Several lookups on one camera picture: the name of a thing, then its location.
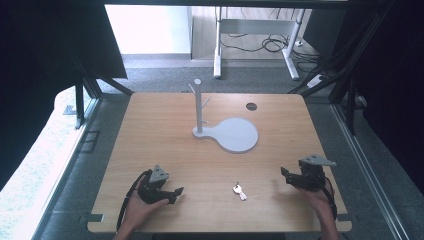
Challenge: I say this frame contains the black floor cables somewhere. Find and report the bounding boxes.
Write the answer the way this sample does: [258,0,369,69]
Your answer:
[220,8,323,73]

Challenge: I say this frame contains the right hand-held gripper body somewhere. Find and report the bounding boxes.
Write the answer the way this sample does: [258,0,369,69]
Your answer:
[290,154,338,193]

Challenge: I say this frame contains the person's left hand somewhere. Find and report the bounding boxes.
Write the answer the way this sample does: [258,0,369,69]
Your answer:
[122,175,170,232]

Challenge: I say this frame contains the black curtain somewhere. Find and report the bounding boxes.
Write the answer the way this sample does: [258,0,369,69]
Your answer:
[301,0,424,196]
[0,0,128,192]

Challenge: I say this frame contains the person's right hand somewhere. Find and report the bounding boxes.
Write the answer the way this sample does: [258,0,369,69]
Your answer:
[295,181,336,222]

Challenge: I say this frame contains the white key stand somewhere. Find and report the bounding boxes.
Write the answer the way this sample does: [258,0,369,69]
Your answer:
[187,78,260,155]

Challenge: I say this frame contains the silver key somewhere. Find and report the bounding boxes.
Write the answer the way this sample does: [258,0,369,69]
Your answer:
[232,182,249,202]

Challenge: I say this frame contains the black metal frame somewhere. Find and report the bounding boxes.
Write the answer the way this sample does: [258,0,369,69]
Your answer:
[68,54,135,130]
[288,13,383,136]

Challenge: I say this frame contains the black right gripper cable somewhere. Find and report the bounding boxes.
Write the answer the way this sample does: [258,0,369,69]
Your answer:
[319,175,338,222]

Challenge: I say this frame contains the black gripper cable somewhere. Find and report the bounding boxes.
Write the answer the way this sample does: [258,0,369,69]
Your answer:
[116,169,153,232]
[319,175,338,222]

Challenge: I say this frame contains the white power strip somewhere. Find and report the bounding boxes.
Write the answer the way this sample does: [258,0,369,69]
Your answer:
[306,73,326,89]

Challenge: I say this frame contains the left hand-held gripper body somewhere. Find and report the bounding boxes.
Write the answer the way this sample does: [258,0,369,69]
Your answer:
[137,164,170,205]

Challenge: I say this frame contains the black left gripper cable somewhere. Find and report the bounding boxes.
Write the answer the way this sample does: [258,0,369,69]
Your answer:
[116,169,153,232]

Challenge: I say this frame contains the white desk frame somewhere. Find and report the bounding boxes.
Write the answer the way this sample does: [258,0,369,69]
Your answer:
[213,6,307,81]

